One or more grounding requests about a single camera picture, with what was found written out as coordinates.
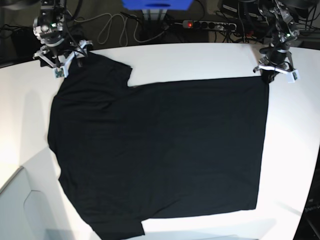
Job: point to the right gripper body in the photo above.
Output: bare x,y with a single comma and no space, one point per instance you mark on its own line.
51,34

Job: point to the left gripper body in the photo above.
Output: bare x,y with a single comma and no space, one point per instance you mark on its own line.
274,56

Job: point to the black T-shirt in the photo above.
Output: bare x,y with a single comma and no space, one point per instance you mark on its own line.
163,150

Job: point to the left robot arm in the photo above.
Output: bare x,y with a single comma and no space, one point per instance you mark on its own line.
281,23

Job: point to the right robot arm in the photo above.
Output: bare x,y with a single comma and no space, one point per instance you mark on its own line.
57,11

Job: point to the black office chair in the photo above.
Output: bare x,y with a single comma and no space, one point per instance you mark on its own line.
17,45

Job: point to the black power strip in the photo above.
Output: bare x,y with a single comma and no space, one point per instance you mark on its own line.
209,25

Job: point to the blue plastic box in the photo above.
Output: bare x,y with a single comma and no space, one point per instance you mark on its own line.
157,4

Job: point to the white wrist camera right mount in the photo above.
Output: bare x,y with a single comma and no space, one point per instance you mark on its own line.
62,62

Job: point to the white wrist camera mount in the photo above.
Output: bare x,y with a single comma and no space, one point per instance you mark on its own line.
291,77
62,62

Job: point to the white wrist camera left mount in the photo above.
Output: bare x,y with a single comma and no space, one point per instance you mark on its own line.
291,77

